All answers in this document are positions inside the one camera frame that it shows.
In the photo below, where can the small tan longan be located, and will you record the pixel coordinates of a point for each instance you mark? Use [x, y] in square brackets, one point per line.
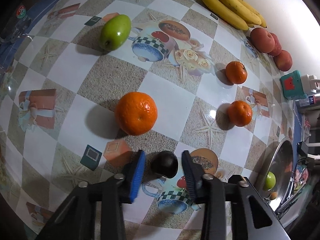
[273, 195]

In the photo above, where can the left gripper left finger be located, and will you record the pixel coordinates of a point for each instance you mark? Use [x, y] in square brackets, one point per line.
[75, 217]

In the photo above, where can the round steel tray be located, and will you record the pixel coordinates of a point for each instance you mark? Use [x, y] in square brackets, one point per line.
[278, 159]

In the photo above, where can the blue checked tablecloth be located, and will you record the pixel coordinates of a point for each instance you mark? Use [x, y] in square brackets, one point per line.
[297, 135]

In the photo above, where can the peach beside bananas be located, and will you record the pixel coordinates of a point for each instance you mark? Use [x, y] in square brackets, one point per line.
[262, 40]

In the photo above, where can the orange tangerine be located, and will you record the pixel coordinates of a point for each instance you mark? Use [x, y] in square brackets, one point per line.
[240, 113]
[236, 72]
[136, 113]

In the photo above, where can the middle red peach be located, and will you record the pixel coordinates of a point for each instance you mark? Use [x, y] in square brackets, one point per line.
[277, 46]

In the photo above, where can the teal plastic box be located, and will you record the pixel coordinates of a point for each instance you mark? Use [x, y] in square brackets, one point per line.
[292, 86]

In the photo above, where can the black power adapter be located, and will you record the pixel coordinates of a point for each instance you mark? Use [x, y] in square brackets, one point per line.
[302, 149]

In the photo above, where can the black cherry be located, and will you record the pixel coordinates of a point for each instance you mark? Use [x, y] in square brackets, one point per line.
[165, 164]

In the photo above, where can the large green jujube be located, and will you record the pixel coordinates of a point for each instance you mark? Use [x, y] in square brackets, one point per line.
[270, 181]

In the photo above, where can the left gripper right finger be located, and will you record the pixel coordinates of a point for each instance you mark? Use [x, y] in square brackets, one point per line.
[252, 218]

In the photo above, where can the yellow banana bunch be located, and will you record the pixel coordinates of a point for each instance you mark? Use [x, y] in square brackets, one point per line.
[237, 13]

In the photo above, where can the red peach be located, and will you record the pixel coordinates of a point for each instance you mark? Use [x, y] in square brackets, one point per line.
[283, 61]
[277, 46]

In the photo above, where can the white power strip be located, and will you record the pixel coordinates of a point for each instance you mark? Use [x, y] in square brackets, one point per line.
[310, 84]

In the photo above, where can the right red peach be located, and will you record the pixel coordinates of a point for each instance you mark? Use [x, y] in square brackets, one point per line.
[283, 61]

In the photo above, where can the small green jujube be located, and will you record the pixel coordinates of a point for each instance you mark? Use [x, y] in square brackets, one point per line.
[115, 32]

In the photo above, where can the clear plastic fruit container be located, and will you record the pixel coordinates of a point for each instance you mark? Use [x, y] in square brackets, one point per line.
[16, 26]

